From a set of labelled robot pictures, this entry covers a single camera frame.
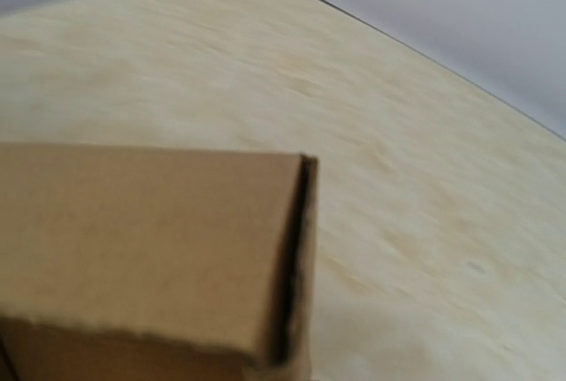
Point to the brown cardboard box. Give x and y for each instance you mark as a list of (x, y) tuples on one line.
[(133, 263)]

